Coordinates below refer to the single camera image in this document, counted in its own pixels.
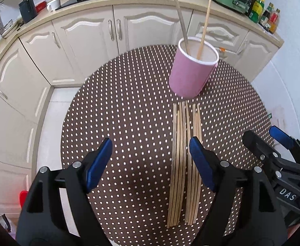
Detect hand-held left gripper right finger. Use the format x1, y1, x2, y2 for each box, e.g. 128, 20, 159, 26
189, 136, 289, 246

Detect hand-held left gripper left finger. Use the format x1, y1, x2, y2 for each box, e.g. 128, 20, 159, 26
15, 138, 113, 246

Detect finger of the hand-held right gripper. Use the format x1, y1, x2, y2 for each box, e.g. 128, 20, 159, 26
269, 125, 300, 162
242, 130, 282, 165

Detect row of wooden chopsticks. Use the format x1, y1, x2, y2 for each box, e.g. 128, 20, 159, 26
167, 102, 203, 228

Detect pink paper cup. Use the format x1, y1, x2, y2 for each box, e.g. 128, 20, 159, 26
169, 37, 220, 99

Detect brown polka dot tablecloth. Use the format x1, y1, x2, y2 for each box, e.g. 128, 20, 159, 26
60, 45, 275, 246

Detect red plastic object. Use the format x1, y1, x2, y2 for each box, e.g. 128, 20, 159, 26
19, 190, 30, 208

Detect red label bottle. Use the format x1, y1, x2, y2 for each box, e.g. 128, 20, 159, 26
268, 8, 281, 33

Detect dark sauce bottle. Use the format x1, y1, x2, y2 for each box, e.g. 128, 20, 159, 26
259, 2, 274, 27

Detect cream kitchen cabinets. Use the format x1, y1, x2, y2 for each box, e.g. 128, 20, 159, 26
0, 0, 285, 211

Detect green jar yellow lid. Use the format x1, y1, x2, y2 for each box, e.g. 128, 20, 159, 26
251, 0, 265, 23

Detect wooden chopstick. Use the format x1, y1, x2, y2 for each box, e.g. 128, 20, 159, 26
169, 0, 189, 55
197, 0, 213, 60

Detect dark green oil bottle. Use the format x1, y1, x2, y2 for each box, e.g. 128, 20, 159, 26
246, 0, 259, 17

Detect beige countertop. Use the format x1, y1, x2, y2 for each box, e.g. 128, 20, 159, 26
0, 0, 285, 82

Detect metal dish rack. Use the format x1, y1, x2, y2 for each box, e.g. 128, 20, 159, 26
0, 2, 20, 39

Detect white mug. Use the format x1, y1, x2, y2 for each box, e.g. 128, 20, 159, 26
47, 0, 61, 12

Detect black box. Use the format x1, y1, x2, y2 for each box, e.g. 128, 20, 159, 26
19, 0, 38, 23

